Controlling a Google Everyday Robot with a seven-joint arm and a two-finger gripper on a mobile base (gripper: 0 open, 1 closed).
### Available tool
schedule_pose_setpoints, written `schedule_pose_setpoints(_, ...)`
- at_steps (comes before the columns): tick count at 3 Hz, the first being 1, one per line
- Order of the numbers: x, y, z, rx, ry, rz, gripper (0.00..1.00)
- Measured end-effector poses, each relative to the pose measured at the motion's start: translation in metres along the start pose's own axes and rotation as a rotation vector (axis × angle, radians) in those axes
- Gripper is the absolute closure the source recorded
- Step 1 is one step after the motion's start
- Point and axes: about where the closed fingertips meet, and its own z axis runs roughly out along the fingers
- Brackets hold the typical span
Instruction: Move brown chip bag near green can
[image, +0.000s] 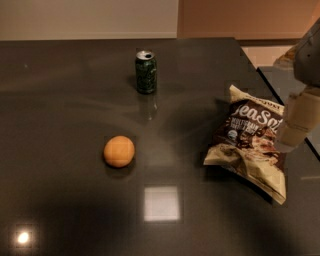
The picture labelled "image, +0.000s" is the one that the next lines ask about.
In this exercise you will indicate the orange fruit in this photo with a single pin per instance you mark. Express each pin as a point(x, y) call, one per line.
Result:
point(119, 151)

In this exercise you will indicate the brown sea salt chip bag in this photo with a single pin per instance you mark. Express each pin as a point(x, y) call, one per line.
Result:
point(244, 143)

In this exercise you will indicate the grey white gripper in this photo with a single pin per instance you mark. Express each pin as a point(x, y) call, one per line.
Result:
point(309, 63)

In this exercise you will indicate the green soda can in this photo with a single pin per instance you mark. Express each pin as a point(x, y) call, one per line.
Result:
point(146, 71)

